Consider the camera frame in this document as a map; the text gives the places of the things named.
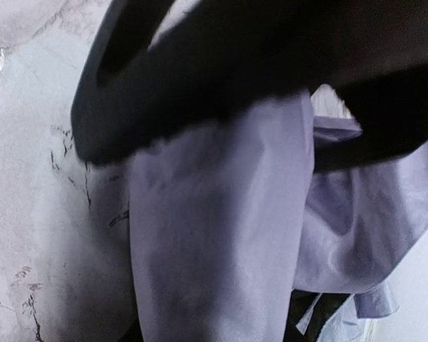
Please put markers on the lilac folding umbrella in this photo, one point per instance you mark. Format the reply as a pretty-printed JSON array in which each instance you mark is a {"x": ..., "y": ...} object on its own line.
[{"x": 275, "y": 146}]

